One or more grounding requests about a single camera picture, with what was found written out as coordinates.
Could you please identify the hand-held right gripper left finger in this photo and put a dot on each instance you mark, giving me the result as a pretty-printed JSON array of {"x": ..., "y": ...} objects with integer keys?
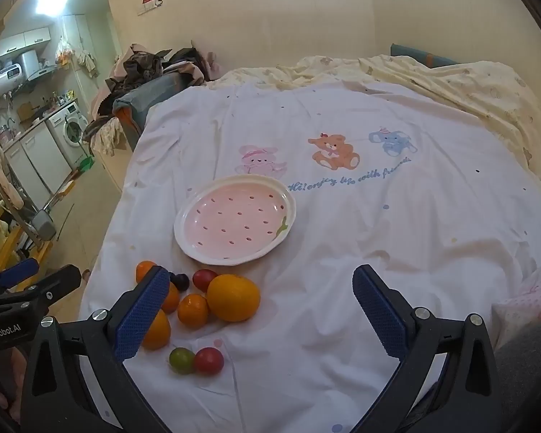
[{"x": 140, "y": 318}]

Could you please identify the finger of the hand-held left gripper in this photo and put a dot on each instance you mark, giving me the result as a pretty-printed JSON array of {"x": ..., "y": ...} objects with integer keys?
[
  {"x": 56, "y": 282},
  {"x": 20, "y": 271}
]

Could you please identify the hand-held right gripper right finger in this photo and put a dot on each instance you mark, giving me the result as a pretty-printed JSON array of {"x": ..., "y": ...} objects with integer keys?
[{"x": 382, "y": 315}]

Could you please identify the large orange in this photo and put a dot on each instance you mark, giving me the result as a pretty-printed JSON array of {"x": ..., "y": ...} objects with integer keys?
[
  {"x": 233, "y": 297},
  {"x": 160, "y": 331}
]

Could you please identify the small tangerine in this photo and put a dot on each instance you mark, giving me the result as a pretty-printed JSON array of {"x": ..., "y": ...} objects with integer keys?
[
  {"x": 192, "y": 310},
  {"x": 172, "y": 300},
  {"x": 143, "y": 270}
]

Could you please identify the dark purple plum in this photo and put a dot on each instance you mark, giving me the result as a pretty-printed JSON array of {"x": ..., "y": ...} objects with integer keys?
[{"x": 181, "y": 282}]

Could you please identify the pink strawberry pattern plate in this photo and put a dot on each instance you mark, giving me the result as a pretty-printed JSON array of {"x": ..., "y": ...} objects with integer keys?
[{"x": 234, "y": 218}]

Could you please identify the grey metal stand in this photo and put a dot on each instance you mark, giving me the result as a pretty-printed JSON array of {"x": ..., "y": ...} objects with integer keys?
[{"x": 44, "y": 225}]

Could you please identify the green grape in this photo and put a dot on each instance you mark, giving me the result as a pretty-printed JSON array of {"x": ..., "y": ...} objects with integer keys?
[{"x": 181, "y": 361}]

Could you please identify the red cherry tomato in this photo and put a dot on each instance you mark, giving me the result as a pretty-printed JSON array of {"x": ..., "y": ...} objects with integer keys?
[
  {"x": 209, "y": 361},
  {"x": 204, "y": 279}
]

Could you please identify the white cartoon printed blanket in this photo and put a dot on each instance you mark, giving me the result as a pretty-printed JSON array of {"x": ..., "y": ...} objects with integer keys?
[{"x": 342, "y": 234}]

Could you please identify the white base cabinet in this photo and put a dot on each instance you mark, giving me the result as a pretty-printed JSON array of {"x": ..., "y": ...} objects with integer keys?
[{"x": 38, "y": 162}]

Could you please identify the green dustpan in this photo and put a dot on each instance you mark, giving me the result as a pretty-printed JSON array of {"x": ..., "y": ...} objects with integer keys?
[{"x": 86, "y": 163}]

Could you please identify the white washing machine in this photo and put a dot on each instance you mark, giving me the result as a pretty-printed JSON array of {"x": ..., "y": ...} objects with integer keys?
[{"x": 70, "y": 128}]

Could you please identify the beige floral cloth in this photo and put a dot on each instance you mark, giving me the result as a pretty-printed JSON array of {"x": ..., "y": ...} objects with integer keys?
[{"x": 104, "y": 137}]

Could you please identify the dark grey cloth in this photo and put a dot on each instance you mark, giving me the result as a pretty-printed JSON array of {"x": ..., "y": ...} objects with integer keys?
[{"x": 527, "y": 370}]

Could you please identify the pink patterned cloth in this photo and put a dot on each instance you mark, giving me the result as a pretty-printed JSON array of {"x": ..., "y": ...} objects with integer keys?
[{"x": 536, "y": 293}]

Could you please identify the white water heater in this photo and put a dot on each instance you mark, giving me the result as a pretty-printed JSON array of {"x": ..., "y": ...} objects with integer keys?
[{"x": 2, "y": 83}]

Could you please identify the grey and orange cushion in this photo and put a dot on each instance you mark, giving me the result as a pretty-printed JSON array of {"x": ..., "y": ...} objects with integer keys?
[{"x": 137, "y": 99}]

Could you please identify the hanging beige towel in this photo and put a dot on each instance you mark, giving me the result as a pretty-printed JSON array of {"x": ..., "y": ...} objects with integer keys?
[{"x": 86, "y": 61}]

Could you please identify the hanging plastic bag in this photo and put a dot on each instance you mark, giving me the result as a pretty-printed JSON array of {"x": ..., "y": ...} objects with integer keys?
[{"x": 64, "y": 52}]

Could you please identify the dark clothes pile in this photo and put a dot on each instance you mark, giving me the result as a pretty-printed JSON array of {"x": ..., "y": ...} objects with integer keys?
[{"x": 144, "y": 65}]

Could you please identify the cream patterned quilt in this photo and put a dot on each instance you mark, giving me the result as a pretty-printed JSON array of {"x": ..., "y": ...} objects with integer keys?
[{"x": 478, "y": 90}]

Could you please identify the teal pillow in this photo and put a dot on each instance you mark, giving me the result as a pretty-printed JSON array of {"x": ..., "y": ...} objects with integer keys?
[{"x": 410, "y": 52}]

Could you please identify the ceiling light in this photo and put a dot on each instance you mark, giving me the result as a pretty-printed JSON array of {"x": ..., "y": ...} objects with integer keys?
[{"x": 52, "y": 1}]

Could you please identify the white wall cabinets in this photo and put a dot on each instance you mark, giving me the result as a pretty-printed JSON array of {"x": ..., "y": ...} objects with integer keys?
[{"x": 22, "y": 41}]

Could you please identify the red wall hook decoration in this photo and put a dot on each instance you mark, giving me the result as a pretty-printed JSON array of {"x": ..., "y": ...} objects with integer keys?
[{"x": 151, "y": 2}]

